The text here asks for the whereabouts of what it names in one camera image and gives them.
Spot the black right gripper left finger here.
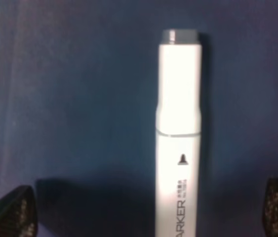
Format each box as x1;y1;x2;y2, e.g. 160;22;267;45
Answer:
0;185;38;237

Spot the white marker pen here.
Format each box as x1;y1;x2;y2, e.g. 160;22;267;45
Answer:
155;29;202;237

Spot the dark blue notebook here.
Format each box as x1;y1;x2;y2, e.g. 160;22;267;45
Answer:
0;0;278;237

